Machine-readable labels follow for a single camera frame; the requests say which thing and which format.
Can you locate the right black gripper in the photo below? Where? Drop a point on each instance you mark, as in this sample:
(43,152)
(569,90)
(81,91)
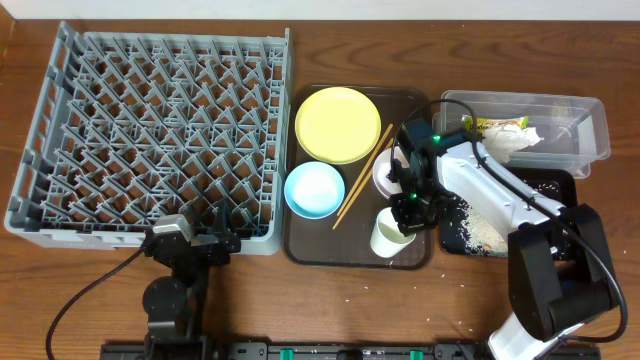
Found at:
(408,223)

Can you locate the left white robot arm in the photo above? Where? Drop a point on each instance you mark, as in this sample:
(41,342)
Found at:
(174,304)

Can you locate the upper wooden chopstick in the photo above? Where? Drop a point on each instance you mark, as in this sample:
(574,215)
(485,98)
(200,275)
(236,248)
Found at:
(365,168)

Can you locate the brown serving tray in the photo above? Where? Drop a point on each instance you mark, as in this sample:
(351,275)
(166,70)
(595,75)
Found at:
(312,242)

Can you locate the black plastic tray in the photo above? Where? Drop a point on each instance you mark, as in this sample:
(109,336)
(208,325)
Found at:
(550,185)

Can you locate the white paper cup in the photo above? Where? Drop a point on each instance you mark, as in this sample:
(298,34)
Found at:
(387,240)

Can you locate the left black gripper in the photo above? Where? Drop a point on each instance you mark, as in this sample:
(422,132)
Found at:
(201,242)

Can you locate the yellow round plate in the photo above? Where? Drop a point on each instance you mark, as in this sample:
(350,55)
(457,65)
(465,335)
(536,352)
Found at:
(338,125)

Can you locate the light blue bowl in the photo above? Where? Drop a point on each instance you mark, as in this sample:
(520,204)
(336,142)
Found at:
(314,190)

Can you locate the wooden chopstick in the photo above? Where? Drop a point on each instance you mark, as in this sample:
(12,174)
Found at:
(365,168)
(352,199)

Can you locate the clear plastic waste bin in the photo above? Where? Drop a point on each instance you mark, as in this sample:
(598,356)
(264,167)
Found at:
(573,130)

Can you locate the spilled rice pile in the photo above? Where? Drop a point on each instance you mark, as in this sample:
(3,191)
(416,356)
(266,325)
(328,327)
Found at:
(480,232)

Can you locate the grey plastic dish rack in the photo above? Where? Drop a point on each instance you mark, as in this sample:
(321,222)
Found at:
(132,127)

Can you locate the yellow green snack wrapper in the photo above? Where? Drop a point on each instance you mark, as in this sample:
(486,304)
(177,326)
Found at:
(483,125)

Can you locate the lower wooden chopstick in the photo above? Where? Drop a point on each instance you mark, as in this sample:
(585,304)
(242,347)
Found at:
(352,199)

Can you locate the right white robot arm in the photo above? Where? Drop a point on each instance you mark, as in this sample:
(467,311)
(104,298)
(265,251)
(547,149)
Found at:
(560,271)

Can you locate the white napkin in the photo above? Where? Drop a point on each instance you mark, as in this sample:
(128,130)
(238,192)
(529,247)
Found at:
(501,141)

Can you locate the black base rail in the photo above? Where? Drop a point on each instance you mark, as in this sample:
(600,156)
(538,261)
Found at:
(262,351)

